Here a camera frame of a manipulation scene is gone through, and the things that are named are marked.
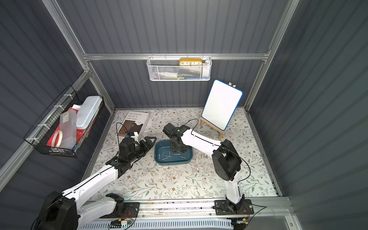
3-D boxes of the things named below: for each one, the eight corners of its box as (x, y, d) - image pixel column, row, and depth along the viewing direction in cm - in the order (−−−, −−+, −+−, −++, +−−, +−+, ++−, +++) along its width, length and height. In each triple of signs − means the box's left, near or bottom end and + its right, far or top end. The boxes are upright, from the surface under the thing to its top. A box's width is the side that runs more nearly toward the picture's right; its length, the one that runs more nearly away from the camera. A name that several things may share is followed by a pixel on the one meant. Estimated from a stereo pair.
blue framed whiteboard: (198, 124, 112) (201, 89, 85) (209, 114, 119) (215, 78, 93) (220, 139, 104) (231, 104, 77) (230, 127, 111) (244, 91, 84)
